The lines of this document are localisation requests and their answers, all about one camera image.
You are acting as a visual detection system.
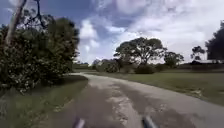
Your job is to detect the low bushes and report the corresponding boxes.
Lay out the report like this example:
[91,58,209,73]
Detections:
[91,58,168,75]

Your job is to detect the wide crowned tree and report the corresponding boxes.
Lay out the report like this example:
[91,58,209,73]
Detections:
[113,36,168,68]

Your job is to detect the pale gravel road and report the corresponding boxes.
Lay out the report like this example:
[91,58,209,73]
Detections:
[42,72,224,128]

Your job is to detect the small tree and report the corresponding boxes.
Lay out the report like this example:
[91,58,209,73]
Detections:
[163,51,185,69]

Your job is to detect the robot's own part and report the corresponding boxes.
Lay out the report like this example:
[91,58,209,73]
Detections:
[73,117,86,128]
[141,115,158,128]

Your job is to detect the grass field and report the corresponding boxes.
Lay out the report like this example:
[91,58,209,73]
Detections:
[73,67,224,107]

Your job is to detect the large leafy bush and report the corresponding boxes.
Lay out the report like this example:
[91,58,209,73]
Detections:
[0,13,81,92]

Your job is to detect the distant dark building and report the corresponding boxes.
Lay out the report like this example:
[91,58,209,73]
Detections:
[178,59,224,72]

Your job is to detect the grass verge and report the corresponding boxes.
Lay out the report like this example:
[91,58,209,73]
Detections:
[0,75,90,128]

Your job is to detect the dark tree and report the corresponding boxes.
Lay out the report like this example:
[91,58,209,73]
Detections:
[204,20,224,63]

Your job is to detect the bare tree trunk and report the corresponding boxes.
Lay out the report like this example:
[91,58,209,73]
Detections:
[3,0,28,46]

